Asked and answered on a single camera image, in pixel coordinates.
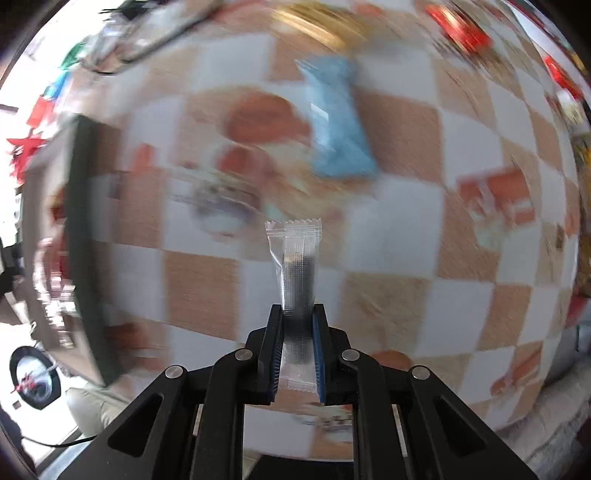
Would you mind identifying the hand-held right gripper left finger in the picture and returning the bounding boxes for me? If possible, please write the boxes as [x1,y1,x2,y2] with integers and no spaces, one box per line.
[39,304,283,480]

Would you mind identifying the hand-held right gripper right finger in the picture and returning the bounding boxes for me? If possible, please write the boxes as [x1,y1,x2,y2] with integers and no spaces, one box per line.
[311,303,539,480]

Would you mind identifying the clear packet with dark snack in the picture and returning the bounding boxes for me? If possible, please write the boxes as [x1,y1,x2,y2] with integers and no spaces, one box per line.
[265,217,322,392]

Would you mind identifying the dark grey storage bin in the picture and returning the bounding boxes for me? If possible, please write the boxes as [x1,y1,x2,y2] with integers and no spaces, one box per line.
[21,114,126,388]

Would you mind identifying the checkered printed tablecloth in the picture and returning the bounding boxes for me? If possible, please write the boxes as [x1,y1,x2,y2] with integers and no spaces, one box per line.
[69,0,583,462]

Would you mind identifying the person's beige trousers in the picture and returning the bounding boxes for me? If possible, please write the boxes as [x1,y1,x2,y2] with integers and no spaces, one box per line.
[66,385,136,445]

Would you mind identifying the light blue snack packet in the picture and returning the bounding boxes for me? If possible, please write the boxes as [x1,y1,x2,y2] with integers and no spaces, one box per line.
[295,57,378,179]

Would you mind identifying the round black-rimmed object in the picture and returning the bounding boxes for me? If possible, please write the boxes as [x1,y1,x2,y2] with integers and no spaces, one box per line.
[9,346,62,410]

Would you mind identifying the red paper decoration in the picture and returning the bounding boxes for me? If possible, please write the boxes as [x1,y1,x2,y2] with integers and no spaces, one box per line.
[6,131,48,182]

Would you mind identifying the golden snack packet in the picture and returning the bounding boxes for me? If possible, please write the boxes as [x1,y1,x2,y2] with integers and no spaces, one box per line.
[271,4,354,48]

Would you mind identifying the small red snack packet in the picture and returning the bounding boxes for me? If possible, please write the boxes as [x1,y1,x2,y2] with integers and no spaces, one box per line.
[425,4,493,54]

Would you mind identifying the red snack packet white print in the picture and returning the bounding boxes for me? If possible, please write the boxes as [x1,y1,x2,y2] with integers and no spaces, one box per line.
[542,55,583,101]

